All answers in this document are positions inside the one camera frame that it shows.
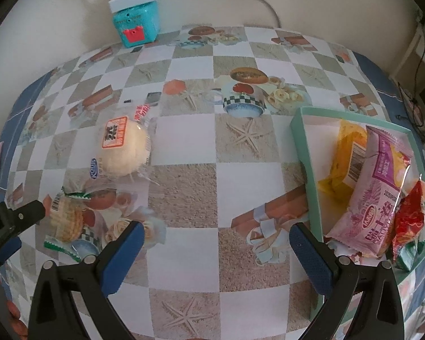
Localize orange striped snack packet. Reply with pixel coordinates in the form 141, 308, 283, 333
42, 184, 103, 256

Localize white side table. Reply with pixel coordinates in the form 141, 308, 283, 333
393, 18, 425, 128

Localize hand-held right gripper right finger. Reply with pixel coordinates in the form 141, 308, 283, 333
290, 222, 406, 340

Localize teal cube box red label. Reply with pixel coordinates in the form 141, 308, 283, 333
112, 2, 161, 48

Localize red snack packet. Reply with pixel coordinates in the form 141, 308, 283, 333
391, 179, 425, 261

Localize person's left hand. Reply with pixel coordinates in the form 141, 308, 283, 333
5, 299, 29, 339

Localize black cables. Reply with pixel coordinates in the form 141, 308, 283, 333
397, 18, 425, 156

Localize bun in clear wrapper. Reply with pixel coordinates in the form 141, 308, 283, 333
92, 104, 156, 185

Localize orange yellow snack packet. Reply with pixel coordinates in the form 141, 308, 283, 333
318, 120, 372, 199

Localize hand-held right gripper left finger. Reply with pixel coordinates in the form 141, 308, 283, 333
27, 220, 146, 340

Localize pink snack packet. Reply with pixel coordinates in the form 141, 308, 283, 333
324, 125, 413, 258

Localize teal shallow cardboard box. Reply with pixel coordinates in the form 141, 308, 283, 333
290, 106, 425, 273

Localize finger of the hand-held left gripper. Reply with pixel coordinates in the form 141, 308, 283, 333
0, 235, 22, 277
5, 199, 46, 236

